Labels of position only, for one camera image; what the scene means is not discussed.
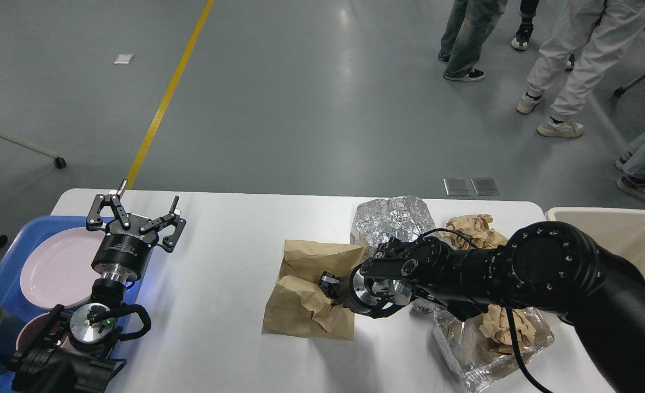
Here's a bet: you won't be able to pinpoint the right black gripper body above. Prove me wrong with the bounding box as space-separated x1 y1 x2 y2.
338 265 380 316

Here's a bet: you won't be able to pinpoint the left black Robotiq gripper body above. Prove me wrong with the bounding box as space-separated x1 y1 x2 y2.
92 229 157 282

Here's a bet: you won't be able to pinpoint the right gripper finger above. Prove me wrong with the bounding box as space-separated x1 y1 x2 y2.
318 271 341 301

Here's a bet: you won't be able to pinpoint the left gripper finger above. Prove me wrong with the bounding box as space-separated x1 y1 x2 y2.
139 196 187 253
86 180 133 235

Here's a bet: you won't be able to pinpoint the brown paper bag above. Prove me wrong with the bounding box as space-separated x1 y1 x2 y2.
262 240 365 341

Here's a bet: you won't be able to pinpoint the pink plate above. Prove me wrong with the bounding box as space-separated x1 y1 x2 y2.
20 227 104 310

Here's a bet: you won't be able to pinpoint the foil sheet top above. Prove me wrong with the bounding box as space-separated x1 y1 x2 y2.
350 195 436 248

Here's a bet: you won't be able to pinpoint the foil sheet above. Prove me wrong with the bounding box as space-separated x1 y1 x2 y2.
432 307 554 392
350 195 436 248

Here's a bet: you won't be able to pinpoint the pink HOME mug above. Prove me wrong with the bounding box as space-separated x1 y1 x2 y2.
15 312 73 351

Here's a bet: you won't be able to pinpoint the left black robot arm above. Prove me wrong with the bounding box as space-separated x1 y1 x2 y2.
7 180 186 392

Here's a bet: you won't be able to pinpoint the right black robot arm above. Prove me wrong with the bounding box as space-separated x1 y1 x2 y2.
319 221 645 392

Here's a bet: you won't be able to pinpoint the blue plastic tray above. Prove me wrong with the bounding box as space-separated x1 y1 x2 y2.
0 216 142 392

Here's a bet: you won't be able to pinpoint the crumpled brown paper ball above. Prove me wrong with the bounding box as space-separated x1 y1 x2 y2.
445 214 508 249

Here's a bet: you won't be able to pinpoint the brown paper in foil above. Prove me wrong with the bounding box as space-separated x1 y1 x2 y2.
479 304 536 355

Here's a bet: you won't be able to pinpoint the crumpled foil sheet bottom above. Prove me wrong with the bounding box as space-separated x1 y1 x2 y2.
432 307 554 392

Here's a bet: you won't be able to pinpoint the left metal floor plate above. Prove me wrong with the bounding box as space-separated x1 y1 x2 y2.
443 177 472 197

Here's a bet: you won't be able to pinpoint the metal floor plate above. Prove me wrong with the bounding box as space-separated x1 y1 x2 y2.
470 177 499 196
443 177 472 197

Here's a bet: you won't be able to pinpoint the right metal floor plate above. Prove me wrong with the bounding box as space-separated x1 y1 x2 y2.
470 177 499 196

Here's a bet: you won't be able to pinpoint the beige plastic bin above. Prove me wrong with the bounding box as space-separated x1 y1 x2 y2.
546 207 645 279

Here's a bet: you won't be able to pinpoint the person black hoodie faded jeans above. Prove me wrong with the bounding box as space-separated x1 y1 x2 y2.
437 1 507 82

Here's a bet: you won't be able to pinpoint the tripod stand leg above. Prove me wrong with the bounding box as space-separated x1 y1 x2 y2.
613 73 645 98

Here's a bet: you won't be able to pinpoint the person black red-striped pants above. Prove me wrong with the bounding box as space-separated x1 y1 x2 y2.
511 0 540 51

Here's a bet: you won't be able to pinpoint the person grey sweatpants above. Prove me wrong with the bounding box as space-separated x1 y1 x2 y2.
516 1 645 138

